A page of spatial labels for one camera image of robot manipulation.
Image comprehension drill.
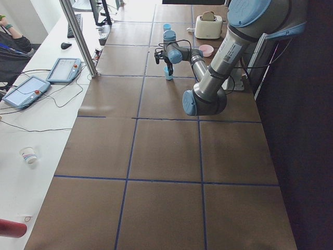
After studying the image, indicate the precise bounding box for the long blue tape strip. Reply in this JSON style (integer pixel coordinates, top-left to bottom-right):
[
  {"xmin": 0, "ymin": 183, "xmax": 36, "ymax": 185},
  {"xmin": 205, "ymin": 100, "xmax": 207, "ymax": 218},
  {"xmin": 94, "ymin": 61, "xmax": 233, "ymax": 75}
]
[{"xmin": 114, "ymin": 4, "xmax": 157, "ymax": 250}]

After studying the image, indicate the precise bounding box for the blue teach pendant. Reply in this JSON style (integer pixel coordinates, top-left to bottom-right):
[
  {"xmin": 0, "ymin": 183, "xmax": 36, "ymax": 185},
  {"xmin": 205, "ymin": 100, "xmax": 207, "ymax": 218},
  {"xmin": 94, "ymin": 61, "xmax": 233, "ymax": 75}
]
[
  {"xmin": 3, "ymin": 76, "xmax": 50, "ymax": 109},
  {"xmin": 46, "ymin": 58, "xmax": 82, "ymax": 84}
]

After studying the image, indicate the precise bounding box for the black monitor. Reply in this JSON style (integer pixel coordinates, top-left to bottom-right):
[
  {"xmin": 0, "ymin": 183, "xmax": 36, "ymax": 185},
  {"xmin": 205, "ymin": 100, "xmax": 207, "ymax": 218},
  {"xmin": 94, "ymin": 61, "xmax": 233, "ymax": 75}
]
[{"xmin": 89, "ymin": 0, "xmax": 112, "ymax": 27}]

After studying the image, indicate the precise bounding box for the red cylinder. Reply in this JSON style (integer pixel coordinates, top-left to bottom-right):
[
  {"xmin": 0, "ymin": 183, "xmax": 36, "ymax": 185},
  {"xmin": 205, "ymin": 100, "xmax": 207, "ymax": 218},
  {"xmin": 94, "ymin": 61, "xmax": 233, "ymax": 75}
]
[{"xmin": 0, "ymin": 219, "xmax": 27, "ymax": 238}]

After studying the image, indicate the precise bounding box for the far blue teach pendant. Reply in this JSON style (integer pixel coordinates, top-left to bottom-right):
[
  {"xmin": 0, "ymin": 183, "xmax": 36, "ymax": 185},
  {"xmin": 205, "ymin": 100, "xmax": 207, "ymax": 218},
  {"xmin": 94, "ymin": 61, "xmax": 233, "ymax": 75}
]
[{"xmin": 46, "ymin": 58, "xmax": 82, "ymax": 84}]

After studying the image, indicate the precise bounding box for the light blue plastic cup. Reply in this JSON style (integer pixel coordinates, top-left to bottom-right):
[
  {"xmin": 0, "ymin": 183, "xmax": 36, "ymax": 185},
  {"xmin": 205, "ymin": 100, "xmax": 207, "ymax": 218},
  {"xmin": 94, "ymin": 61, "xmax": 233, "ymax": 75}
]
[{"xmin": 163, "ymin": 66, "xmax": 173, "ymax": 80}]

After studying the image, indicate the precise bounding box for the pink bowl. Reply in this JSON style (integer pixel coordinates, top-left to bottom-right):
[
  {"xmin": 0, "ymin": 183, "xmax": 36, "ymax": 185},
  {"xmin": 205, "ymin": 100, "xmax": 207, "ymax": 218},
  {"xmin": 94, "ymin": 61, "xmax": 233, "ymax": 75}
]
[{"xmin": 199, "ymin": 44, "xmax": 214, "ymax": 57}]

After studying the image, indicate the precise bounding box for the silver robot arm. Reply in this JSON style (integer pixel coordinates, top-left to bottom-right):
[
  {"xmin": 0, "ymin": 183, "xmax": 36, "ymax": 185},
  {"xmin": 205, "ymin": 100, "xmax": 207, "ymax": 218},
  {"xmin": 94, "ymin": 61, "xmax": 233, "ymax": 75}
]
[{"xmin": 155, "ymin": 1, "xmax": 308, "ymax": 116}]

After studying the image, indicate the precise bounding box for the cream toaster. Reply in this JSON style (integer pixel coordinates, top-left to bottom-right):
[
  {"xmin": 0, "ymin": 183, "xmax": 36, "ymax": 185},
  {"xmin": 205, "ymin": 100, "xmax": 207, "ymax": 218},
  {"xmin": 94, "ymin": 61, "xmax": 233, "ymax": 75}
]
[{"xmin": 195, "ymin": 15, "xmax": 223, "ymax": 39}]

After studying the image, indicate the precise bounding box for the black keyboard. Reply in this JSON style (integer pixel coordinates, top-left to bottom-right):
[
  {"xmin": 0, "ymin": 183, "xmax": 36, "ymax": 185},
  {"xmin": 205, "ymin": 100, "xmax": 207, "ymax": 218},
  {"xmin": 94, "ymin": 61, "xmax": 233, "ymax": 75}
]
[{"xmin": 67, "ymin": 14, "xmax": 83, "ymax": 39}]

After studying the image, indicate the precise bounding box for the aluminium frame post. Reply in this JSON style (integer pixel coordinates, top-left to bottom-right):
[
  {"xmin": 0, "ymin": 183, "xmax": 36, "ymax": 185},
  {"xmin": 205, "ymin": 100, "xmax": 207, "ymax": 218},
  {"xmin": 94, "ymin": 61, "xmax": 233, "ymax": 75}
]
[{"xmin": 59, "ymin": 0, "xmax": 98, "ymax": 78}]

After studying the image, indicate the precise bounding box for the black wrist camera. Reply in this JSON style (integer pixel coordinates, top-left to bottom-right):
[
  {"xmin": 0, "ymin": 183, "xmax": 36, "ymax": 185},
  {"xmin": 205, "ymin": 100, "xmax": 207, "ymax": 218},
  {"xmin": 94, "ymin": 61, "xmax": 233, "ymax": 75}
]
[{"xmin": 154, "ymin": 50, "xmax": 164, "ymax": 65}]

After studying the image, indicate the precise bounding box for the toast slice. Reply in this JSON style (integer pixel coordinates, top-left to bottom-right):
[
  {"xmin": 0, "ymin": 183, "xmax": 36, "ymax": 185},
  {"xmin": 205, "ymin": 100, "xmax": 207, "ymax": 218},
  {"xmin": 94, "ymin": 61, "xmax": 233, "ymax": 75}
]
[{"xmin": 201, "ymin": 11, "xmax": 214, "ymax": 21}]

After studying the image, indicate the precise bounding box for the white pillar with base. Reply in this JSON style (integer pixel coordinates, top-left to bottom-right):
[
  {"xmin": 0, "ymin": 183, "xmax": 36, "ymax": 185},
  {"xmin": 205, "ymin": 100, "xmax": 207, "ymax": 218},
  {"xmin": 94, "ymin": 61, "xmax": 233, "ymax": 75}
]
[{"xmin": 222, "ymin": 64, "xmax": 245, "ymax": 91}]

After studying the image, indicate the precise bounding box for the seated person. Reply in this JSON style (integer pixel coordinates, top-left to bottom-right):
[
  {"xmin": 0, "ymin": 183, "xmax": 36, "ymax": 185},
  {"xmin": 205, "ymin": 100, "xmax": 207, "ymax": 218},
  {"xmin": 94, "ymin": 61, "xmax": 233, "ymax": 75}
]
[{"xmin": 1, "ymin": 15, "xmax": 35, "ymax": 91}]

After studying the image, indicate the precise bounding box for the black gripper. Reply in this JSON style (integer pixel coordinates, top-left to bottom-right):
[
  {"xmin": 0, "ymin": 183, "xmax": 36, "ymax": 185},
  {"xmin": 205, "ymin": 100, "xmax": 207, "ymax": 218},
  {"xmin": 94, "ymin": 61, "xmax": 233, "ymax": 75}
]
[{"xmin": 164, "ymin": 57, "xmax": 173, "ymax": 76}]

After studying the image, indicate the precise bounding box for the white paper cup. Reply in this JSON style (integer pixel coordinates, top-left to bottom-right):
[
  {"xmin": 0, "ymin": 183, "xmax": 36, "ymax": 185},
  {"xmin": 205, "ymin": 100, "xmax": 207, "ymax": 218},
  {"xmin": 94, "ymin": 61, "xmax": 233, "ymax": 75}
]
[{"xmin": 19, "ymin": 147, "xmax": 37, "ymax": 164}]

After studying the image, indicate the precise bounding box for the crossing blue tape strip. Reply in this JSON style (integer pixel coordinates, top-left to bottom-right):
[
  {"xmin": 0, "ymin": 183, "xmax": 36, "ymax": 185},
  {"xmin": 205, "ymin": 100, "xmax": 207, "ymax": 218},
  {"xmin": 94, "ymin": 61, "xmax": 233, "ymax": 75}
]
[{"xmin": 54, "ymin": 174, "xmax": 279, "ymax": 187}]

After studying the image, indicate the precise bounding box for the black pendant cable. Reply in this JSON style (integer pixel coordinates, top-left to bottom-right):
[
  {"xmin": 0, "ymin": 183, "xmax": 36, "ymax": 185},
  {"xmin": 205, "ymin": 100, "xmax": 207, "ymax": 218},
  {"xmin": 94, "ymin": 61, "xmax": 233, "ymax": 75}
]
[{"xmin": 0, "ymin": 68, "xmax": 92, "ymax": 132}]

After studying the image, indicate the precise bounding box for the black computer mouse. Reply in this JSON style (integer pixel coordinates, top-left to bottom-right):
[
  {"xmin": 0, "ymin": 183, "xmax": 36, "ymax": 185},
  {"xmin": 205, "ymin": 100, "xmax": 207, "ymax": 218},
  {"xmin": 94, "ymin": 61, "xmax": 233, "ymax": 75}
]
[{"xmin": 60, "ymin": 42, "xmax": 72, "ymax": 50}]

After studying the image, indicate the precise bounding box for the far light blue cup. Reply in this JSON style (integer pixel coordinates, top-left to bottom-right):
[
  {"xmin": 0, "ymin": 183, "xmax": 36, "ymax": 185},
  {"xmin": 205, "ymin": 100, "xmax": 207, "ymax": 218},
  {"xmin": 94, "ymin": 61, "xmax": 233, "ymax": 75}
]
[{"xmin": 163, "ymin": 23, "xmax": 171, "ymax": 31}]

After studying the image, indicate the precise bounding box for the near blue teach pendant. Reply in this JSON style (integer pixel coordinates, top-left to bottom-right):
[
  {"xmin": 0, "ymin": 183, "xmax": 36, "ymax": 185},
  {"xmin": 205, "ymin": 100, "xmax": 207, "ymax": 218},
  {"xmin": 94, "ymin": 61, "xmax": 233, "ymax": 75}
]
[{"xmin": 3, "ymin": 76, "xmax": 50, "ymax": 109}]

